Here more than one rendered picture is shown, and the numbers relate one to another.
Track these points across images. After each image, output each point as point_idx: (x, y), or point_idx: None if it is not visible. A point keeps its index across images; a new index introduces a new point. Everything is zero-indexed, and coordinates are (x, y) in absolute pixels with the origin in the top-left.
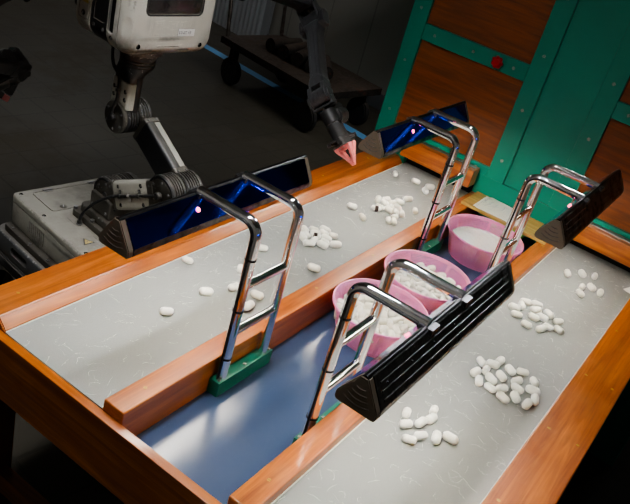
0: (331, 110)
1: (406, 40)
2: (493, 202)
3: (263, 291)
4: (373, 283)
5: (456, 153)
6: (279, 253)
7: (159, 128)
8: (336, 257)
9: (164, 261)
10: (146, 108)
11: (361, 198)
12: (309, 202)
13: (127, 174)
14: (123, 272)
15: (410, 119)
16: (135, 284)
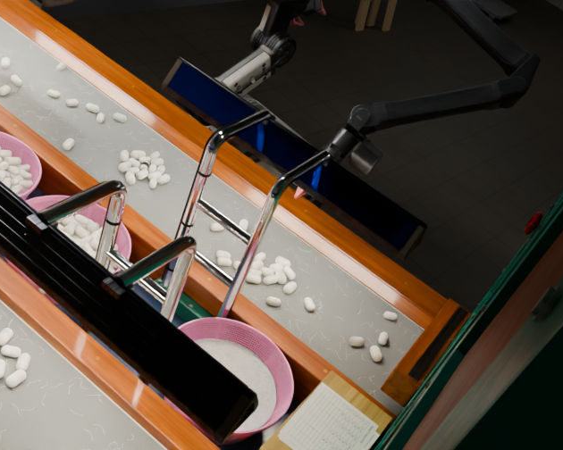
0: (340, 130)
1: None
2: (357, 429)
3: (17, 101)
4: (37, 179)
5: (205, 154)
6: (98, 132)
7: (259, 56)
8: (105, 176)
9: (56, 55)
10: (276, 41)
11: (281, 249)
12: (236, 190)
13: (259, 107)
14: (27, 28)
15: (257, 109)
16: (16, 36)
